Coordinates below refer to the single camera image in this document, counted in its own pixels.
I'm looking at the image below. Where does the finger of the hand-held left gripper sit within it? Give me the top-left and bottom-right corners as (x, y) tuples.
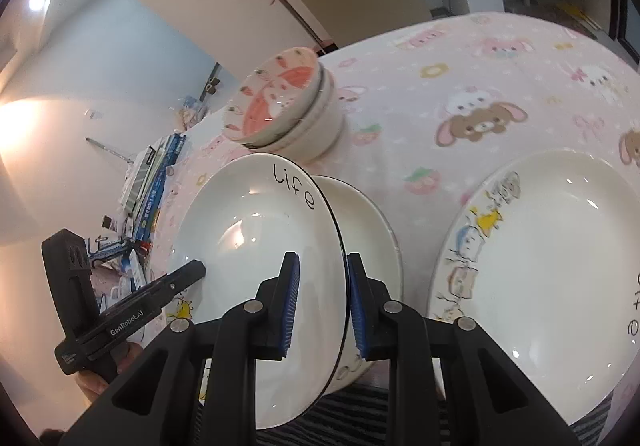
(104, 259), (207, 317)

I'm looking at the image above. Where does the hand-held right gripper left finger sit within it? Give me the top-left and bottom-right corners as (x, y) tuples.
(56, 251), (301, 446)

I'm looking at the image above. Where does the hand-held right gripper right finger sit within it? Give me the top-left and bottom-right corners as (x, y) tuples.
(346, 251), (585, 446)

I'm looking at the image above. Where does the white cartoon print plate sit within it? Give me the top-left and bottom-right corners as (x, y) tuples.
(164, 175), (404, 394)
(426, 149), (640, 423)

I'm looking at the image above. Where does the white plate black lettering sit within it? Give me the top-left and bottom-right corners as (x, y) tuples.
(166, 153), (347, 431)

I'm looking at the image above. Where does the white ribbed bowl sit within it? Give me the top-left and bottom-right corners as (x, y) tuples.
(260, 86), (345, 164)

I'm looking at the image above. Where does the pink carrot print bowl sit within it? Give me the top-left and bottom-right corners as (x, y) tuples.
(221, 47), (321, 145)

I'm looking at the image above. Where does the person's left hand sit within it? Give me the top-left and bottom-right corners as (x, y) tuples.
(75, 340), (147, 403)

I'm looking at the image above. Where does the stack of books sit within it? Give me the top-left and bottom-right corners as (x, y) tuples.
(120, 133), (188, 237)

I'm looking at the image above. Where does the black striped garment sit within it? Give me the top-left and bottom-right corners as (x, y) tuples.
(260, 381), (613, 446)

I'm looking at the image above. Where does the metal pole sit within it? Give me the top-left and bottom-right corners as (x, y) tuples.
(86, 137), (136, 162)

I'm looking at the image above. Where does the pink printed tablecloth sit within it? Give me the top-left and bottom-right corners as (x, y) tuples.
(150, 11), (640, 427)

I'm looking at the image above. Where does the black framed glass door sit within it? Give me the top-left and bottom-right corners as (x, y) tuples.
(607, 0), (640, 62)

